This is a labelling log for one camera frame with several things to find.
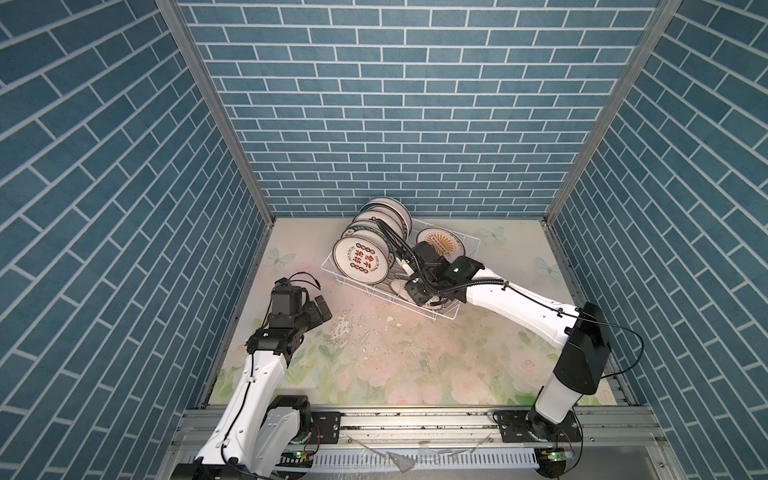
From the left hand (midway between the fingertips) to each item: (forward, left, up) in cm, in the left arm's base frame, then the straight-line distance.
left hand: (315, 307), depth 83 cm
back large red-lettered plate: (+36, -21, +8) cm, 43 cm away
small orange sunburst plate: (+24, -40, 0) cm, 46 cm away
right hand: (+4, -27, +6) cm, 28 cm away
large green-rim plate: (+24, -15, +6) cm, 29 cm away
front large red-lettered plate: (+18, -12, -2) cm, 22 cm away
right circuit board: (-35, -60, -12) cm, 71 cm away
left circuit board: (-34, +2, -15) cm, 37 cm away
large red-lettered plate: (+33, -21, +7) cm, 40 cm away
